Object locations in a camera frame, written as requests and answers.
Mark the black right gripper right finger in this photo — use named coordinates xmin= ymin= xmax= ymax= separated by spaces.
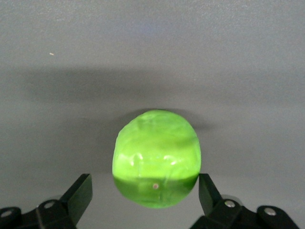
xmin=190 ymin=173 xmax=298 ymax=229

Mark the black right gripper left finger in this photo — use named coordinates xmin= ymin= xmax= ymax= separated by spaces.
xmin=0 ymin=173 xmax=93 ymax=229

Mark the green toy apple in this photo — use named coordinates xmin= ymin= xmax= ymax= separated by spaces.
xmin=112 ymin=109 xmax=202 ymax=210

